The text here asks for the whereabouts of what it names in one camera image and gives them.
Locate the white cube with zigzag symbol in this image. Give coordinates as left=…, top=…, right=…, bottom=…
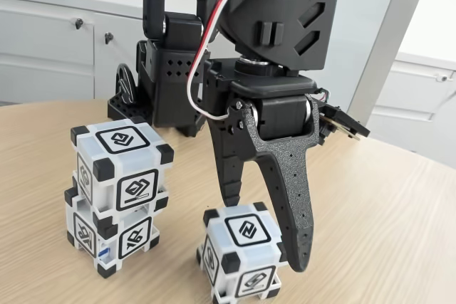
left=195, top=202, right=291, bottom=301

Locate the white cube with stacked-diamonds symbol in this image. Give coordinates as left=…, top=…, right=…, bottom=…
left=70, top=118, right=175, bottom=213

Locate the white cube with XR symbol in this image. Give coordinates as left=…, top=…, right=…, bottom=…
left=63, top=172, right=170, bottom=279

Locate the small white drawer cabinet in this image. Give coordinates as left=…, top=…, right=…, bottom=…
left=365, top=24, right=456, bottom=169

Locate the black table clamp knob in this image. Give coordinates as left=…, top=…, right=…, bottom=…
left=115, top=63, right=138, bottom=106

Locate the bare board camera module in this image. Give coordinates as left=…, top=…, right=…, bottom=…
left=316, top=99, right=372, bottom=142

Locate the red white black servo cable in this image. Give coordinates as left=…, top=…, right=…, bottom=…
left=186, top=0, right=256, bottom=121

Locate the grey metal partition post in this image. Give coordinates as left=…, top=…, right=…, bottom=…
left=340, top=0, right=436, bottom=138

